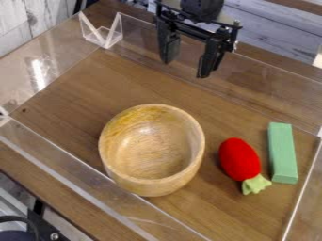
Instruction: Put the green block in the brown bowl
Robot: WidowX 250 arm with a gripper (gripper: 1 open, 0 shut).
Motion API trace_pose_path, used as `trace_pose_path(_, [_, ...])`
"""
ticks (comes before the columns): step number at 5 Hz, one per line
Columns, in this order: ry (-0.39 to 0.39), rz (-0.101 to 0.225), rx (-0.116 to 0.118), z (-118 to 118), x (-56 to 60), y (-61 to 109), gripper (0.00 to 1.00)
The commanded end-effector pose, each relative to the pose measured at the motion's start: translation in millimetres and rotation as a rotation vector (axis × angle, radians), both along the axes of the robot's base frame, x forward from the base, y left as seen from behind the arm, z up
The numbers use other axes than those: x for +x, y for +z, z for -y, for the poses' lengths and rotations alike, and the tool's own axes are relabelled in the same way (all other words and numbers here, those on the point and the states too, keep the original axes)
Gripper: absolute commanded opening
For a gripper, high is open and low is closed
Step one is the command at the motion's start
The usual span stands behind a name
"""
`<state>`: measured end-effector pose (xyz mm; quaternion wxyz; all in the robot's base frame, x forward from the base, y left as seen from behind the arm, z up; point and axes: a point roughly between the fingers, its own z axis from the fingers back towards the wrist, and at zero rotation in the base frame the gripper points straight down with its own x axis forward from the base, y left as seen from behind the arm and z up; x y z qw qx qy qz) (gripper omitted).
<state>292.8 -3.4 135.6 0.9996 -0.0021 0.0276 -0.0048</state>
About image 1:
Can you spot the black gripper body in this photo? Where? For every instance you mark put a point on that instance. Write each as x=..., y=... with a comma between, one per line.
x=201, y=14

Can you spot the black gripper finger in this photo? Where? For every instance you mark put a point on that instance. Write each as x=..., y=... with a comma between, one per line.
x=210, y=58
x=169, y=40

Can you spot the green rectangular block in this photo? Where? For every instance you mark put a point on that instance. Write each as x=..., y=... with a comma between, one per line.
x=282, y=153

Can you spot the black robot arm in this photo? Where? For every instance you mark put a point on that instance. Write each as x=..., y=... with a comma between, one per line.
x=195, y=34

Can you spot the brown wooden bowl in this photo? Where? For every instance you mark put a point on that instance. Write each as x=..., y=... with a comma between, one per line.
x=151, y=148

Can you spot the red plush strawberry toy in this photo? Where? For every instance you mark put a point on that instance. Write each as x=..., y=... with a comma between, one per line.
x=242, y=166

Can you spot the black metal clamp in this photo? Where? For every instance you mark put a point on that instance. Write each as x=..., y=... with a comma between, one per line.
x=48, y=232

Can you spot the clear acrylic corner bracket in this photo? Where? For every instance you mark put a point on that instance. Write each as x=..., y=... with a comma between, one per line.
x=104, y=37

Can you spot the clear acrylic enclosure wall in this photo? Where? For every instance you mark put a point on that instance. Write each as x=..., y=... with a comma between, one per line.
x=63, y=87

